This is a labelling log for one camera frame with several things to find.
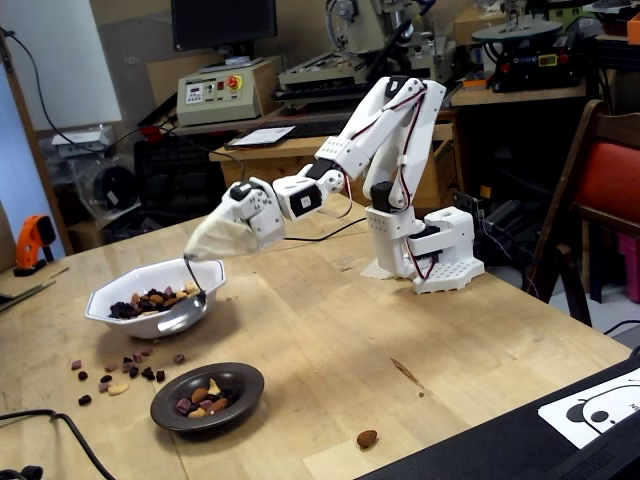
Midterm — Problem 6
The black plug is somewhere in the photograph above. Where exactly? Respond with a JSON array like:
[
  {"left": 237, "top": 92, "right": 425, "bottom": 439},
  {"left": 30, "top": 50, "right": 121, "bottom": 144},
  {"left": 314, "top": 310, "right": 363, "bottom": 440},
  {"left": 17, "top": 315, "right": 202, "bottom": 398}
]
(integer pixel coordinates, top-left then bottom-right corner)
[{"left": 0, "top": 464, "right": 45, "bottom": 480}]

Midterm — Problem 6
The black monitor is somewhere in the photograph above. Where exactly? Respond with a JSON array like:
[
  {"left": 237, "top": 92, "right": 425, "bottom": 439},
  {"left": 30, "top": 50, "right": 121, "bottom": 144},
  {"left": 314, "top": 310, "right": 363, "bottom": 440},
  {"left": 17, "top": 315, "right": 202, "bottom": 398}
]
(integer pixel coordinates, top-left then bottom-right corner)
[{"left": 169, "top": 0, "right": 279, "bottom": 66}]

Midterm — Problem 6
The taped moving gripper finger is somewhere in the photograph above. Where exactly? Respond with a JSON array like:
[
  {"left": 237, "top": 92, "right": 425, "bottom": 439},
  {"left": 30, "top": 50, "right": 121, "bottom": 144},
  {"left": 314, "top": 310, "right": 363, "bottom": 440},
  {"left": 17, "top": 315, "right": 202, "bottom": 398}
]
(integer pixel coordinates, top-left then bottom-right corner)
[{"left": 183, "top": 195, "right": 254, "bottom": 258}]

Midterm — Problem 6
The wooden desk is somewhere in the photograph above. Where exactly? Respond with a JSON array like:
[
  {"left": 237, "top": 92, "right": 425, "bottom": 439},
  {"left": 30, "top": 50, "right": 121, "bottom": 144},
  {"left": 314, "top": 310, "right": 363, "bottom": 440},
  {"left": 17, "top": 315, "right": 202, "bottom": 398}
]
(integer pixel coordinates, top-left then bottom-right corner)
[{"left": 209, "top": 117, "right": 459, "bottom": 211}]

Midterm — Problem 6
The white paper sheet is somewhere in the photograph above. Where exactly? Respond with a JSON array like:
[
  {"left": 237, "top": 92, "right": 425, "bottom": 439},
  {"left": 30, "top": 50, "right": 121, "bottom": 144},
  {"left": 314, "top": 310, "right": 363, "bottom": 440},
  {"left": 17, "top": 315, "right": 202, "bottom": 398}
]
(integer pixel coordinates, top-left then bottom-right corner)
[{"left": 232, "top": 125, "right": 296, "bottom": 148}]

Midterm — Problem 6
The black hanging cable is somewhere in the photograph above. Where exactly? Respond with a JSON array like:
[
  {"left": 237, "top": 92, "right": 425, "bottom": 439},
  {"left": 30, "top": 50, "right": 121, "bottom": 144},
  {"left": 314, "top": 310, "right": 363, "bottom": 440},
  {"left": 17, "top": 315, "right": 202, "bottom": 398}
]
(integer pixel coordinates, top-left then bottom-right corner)
[{"left": 0, "top": 27, "right": 176, "bottom": 154}]

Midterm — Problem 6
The metal ruler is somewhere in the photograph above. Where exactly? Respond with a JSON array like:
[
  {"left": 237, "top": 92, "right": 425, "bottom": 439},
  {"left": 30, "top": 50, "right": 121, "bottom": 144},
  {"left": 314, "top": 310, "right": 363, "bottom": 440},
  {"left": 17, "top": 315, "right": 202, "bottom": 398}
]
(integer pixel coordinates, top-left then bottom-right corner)
[{"left": 0, "top": 279, "right": 57, "bottom": 314}]

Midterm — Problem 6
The taped fixed gripper finger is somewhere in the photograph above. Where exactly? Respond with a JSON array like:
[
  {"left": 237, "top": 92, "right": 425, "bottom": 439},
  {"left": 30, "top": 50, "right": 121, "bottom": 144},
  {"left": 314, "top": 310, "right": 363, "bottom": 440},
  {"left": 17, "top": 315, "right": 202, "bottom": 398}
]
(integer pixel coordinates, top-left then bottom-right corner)
[{"left": 197, "top": 218, "right": 262, "bottom": 261}]

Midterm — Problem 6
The black mesh crate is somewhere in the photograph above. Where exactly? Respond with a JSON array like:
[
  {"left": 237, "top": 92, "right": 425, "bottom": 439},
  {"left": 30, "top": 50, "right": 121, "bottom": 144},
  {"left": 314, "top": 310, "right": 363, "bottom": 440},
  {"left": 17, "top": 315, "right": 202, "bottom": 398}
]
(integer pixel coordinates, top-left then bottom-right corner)
[{"left": 134, "top": 139, "right": 221, "bottom": 211}]

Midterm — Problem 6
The beige milling machine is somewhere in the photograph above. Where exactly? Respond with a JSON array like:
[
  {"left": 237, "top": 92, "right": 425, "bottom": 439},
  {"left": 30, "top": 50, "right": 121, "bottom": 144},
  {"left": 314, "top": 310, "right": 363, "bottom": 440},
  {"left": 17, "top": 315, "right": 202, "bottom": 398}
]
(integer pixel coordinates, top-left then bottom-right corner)
[{"left": 277, "top": 0, "right": 459, "bottom": 104}]

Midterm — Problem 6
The black scroll saw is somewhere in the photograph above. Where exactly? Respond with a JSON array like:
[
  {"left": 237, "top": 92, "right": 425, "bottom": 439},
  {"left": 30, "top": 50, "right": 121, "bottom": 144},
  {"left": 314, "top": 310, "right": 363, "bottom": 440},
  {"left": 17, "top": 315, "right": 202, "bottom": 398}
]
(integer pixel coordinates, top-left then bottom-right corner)
[{"left": 472, "top": 19, "right": 586, "bottom": 95}]

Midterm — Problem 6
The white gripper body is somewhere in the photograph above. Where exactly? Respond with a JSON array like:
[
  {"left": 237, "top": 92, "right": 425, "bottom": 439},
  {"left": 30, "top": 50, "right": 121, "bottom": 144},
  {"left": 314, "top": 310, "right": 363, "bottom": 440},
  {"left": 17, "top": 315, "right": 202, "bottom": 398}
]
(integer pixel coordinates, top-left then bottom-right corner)
[{"left": 229, "top": 180, "right": 288, "bottom": 250}]

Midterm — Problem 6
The bent metal spoon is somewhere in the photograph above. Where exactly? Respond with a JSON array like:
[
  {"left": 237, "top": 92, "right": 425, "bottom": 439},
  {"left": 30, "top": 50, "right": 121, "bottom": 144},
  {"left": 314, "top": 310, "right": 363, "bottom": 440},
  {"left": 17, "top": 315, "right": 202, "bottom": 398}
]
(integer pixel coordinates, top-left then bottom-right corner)
[{"left": 157, "top": 255, "right": 209, "bottom": 335}]

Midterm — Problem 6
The white panda sticker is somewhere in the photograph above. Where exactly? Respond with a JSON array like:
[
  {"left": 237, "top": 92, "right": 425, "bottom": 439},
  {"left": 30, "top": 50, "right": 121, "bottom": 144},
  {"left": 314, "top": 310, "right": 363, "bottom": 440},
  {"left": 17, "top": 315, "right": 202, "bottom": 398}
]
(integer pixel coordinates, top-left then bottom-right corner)
[{"left": 537, "top": 368, "right": 640, "bottom": 450}]

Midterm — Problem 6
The beige control box red button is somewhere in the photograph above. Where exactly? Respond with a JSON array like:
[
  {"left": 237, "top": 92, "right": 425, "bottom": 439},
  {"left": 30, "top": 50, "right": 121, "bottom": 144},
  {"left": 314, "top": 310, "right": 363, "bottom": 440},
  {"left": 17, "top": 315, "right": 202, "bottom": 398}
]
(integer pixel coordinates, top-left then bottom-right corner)
[{"left": 175, "top": 55, "right": 282, "bottom": 128}]

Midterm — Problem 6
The pink box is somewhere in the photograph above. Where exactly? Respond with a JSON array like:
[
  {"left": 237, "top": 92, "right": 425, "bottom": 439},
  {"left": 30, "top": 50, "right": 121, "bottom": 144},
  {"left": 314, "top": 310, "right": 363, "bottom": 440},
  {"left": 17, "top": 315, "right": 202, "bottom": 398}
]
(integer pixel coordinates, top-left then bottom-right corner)
[{"left": 616, "top": 232, "right": 640, "bottom": 305}]

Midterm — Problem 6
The nut and fruit mix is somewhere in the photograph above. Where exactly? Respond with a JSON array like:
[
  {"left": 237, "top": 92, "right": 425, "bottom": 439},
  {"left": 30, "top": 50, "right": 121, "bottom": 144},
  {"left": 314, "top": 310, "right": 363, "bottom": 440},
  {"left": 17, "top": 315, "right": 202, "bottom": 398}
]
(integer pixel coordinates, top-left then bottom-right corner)
[
  {"left": 107, "top": 281, "right": 201, "bottom": 320},
  {"left": 174, "top": 378, "right": 241, "bottom": 420}
]

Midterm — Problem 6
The brown plate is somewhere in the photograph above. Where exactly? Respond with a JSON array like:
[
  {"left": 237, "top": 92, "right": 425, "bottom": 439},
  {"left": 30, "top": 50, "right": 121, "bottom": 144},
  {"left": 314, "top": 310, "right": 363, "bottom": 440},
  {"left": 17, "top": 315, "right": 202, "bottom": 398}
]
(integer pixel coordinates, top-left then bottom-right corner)
[{"left": 149, "top": 361, "right": 266, "bottom": 434}]

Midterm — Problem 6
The clear bag black disc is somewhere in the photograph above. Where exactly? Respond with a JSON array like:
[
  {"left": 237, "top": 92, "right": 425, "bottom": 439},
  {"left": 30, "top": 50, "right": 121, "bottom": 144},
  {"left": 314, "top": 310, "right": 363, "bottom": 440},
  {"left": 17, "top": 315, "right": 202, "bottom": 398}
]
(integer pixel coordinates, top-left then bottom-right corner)
[{"left": 74, "top": 154, "right": 144, "bottom": 226}]

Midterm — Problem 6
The beige tape flap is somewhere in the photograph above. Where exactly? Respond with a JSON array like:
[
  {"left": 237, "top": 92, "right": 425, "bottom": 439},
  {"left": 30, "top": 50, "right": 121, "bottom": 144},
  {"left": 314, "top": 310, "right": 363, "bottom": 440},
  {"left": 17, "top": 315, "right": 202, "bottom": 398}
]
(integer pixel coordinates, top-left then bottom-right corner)
[{"left": 359, "top": 258, "right": 394, "bottom": 280}]

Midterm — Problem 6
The wooden easel leg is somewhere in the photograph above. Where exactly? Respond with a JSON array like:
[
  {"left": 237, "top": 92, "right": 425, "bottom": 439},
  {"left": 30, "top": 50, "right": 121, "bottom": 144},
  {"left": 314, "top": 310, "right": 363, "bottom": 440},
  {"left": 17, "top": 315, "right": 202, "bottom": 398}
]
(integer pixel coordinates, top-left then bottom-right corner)
[{"left": 0, "top": 29, "right": 74, "bottom": 256}]

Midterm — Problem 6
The wooden chair red cushion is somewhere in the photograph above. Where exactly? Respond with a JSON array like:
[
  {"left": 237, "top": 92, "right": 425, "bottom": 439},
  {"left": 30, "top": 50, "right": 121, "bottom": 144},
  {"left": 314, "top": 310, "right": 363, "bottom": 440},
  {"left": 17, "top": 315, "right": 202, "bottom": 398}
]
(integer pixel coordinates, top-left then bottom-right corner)
[{"left": 522, "top": 98, "right": 640, "bottom": 329}]

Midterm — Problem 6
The black keyboard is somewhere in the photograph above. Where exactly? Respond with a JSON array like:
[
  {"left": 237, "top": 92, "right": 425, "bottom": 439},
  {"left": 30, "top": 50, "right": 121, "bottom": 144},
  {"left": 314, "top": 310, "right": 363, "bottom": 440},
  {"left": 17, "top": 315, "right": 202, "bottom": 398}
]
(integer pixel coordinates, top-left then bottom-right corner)
[{"left": 279, "top": 107, "right": 356, "bottom": 141}]

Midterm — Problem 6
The wooden workbench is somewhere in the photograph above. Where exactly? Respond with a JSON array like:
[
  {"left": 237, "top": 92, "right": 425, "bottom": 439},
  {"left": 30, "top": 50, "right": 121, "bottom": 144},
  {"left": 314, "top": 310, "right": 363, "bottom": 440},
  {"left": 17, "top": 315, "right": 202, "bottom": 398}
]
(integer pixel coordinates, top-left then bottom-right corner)
[{"left": 449, "top": 79, "right": 601, "bottom": 201}]

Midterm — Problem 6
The white board panel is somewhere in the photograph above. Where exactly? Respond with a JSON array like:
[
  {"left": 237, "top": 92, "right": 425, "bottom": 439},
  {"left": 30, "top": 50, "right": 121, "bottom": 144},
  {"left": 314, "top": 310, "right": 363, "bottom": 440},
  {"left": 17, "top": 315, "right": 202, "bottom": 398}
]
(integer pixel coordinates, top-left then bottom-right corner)
[{"left": 0, "top": 0, "right": 124, "bottom": 132}]

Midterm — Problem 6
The white octagonal bowl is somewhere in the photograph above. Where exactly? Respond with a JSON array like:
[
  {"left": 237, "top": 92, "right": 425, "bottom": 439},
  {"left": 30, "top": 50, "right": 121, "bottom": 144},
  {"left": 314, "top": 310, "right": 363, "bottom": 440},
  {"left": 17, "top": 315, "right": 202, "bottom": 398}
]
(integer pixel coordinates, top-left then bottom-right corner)
[{"left": 83, "top": 257, "right": 227, "bottom": 340}]

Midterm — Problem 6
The orange black tool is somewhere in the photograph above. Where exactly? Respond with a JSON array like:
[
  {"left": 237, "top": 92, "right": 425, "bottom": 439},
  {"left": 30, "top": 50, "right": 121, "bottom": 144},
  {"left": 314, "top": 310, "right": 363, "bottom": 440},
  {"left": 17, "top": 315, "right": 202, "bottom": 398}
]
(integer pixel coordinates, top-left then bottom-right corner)
[{"left": 13, "top": 214, "right": 57, "bottom": 278}]

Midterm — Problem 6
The plain cardboard box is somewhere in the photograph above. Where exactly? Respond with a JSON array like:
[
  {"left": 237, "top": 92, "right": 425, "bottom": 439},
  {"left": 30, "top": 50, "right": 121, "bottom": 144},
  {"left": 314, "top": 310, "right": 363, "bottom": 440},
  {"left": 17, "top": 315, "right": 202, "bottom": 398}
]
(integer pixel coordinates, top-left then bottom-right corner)
[{"left": 452, "top": 3, "right": 506, "bottom": 47}]

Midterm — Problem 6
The motor controller board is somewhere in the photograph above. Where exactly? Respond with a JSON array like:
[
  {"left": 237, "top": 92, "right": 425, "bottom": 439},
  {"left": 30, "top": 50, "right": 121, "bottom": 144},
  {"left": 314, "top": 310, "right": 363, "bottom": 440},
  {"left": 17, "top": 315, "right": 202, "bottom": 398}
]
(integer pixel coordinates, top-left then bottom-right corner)
[{"left": 452, "top": 189, "right": 487, "bottom": 224}]

